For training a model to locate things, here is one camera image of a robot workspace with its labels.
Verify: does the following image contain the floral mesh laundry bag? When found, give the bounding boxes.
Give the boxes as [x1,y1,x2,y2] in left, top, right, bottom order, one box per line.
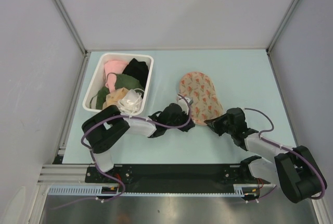
[180,71,224,126]

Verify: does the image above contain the white plastic bin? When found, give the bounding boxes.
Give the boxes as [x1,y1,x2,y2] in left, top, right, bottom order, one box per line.
[82,52,154,116]

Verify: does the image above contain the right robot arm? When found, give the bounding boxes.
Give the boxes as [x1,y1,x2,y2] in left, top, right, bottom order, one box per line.
[205,108,327,203]

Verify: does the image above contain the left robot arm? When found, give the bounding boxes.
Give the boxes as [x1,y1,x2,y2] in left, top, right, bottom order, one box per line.
[81,103,195,182]

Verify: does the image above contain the white bra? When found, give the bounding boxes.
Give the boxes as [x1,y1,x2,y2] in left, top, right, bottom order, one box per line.
[117,89,144,115]

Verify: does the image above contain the green bra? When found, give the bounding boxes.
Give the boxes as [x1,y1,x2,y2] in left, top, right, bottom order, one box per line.
[89,74,145,110]

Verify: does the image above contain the beige bra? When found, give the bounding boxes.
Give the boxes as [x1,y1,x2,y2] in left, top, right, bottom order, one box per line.
[102,88,129,109]

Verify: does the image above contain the black garment in bin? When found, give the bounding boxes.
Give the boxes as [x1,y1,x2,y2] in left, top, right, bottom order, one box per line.
[123,58,149,88]

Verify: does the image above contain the pink garment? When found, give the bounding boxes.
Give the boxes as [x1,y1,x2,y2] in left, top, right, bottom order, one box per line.
[104,60,128,92]

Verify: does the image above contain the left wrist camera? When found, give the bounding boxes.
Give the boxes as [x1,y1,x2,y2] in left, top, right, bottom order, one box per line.
[177,94,193,113]

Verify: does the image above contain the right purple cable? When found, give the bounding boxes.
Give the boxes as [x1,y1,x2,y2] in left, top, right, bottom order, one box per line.
[244,107,327,204]

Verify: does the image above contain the purple cable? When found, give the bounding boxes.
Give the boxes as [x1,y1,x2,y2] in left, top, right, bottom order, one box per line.
[244,107,327,204]
[50,93,195,210]

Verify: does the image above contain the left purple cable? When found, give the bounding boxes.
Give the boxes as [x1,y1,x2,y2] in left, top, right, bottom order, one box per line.
[50,93,195,210]

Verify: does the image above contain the white cable duct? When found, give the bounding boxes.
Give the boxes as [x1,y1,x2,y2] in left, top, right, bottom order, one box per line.
[48,184,259,197]

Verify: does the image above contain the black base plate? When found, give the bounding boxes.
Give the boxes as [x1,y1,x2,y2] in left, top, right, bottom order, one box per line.
[85,163,261,196]

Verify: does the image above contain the aluminium frame rail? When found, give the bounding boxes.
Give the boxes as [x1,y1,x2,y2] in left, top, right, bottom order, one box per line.
[36,163,92,185]

